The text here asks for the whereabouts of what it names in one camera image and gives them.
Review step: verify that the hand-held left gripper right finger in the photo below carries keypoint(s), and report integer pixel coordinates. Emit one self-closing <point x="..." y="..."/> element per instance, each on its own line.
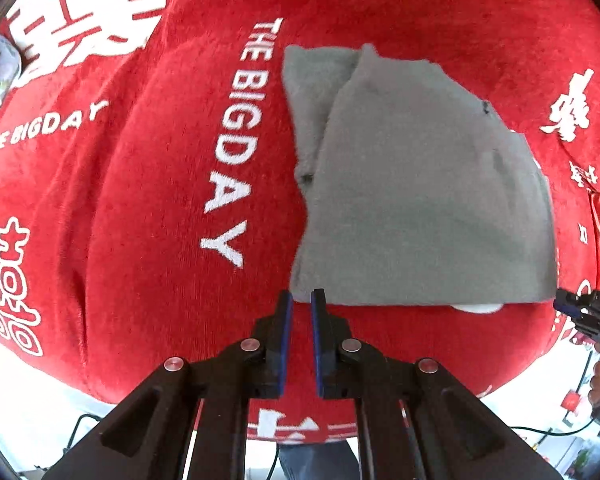
<point x="320" y="340"/>

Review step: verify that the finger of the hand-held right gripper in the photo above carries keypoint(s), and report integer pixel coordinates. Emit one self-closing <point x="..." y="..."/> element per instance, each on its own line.
<point x="567" y="305"/>
<point x="587" y="327"/>

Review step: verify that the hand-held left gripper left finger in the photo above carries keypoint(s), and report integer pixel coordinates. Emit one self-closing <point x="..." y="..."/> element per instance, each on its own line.
<point x="283" y="340"/>

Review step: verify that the grey sweater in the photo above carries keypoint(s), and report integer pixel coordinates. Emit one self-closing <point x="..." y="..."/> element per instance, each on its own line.
<point x="410" y="195"/>

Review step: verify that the small red box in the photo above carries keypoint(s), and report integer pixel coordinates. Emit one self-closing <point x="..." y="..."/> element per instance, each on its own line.
<point x="571" y="402"/>

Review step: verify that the dark grey pants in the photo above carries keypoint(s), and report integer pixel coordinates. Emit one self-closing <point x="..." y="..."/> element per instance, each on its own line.
<point x="320" y="462"/>

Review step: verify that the red printed blanket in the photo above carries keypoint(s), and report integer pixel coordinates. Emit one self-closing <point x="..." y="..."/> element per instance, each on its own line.
<point x="155" y="185"/>

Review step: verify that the white crumpled bag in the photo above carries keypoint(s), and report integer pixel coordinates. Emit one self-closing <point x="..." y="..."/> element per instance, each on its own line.
<point x="0" y="70"/>

